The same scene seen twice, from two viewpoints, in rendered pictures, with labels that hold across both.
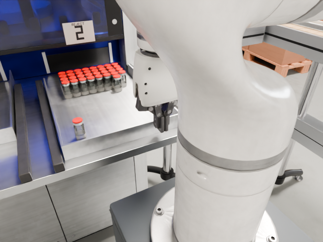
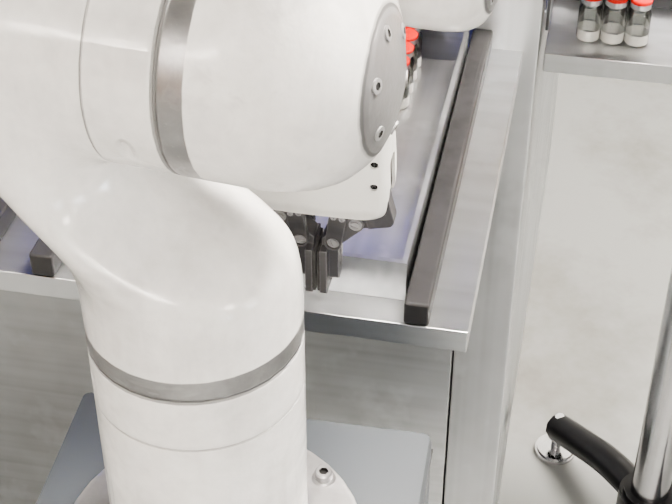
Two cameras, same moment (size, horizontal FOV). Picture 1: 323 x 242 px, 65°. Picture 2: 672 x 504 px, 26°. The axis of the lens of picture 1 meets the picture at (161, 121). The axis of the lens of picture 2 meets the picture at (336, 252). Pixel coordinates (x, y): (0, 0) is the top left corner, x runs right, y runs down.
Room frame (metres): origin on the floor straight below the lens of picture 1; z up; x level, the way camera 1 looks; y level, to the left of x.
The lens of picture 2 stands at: (-0.19, -0.51, 1.58)
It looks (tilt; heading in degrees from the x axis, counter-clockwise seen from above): 39 degrees down; 38
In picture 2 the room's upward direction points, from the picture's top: straight up
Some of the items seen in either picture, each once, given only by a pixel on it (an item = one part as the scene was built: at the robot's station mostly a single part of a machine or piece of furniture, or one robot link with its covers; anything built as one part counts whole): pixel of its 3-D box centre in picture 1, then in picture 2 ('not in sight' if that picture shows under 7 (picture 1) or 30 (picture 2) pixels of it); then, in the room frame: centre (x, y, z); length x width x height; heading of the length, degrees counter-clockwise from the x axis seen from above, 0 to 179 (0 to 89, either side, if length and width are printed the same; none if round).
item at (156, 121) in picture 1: (154, 117); (297, 241); (0.43, 0.01, 0.94); 0.03 x 0.03 x 0.07; 27
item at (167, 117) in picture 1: (168, 113); (343, 247); (0.44, -0.01, 0.94); 0.03 x 0.03 x 0.07; 27
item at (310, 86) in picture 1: (294, 129); not in sight; (1.05, -0.68, 0.46); 0.09 x 0.09 x 0.77; 27
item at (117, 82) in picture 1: (117, 83); not in sight; (0.66, 0.12, 0.90); 0.02 x 0.02 x 0.05
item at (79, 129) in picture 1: (79, 129); not in sight; (0.44, 0.17, 0.90); 0.02 x 0.02 x 0.04
